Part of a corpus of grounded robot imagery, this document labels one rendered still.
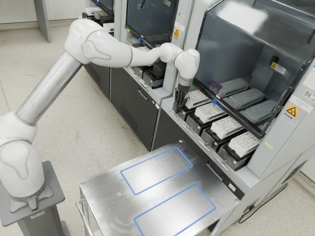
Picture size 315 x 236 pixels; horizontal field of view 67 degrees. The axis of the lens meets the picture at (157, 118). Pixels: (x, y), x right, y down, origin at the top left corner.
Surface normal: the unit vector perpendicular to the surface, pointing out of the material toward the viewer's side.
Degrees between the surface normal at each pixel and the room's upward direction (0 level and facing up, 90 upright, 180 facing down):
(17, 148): 6
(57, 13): 90
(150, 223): 0
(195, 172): 0
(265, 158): 90
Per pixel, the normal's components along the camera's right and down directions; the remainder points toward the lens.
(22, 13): 0.55, 0.61
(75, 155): 0.15, -0.74
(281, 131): -0.82, 0.28
